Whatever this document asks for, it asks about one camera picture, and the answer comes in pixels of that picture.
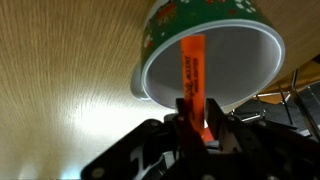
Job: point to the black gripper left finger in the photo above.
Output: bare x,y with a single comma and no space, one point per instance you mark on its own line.
160,146

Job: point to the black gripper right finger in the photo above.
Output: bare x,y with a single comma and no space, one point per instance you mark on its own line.
253,150

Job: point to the white mug with green print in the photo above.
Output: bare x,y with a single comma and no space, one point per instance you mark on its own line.
233,66

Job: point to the orange marker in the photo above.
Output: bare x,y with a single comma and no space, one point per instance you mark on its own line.
193,66

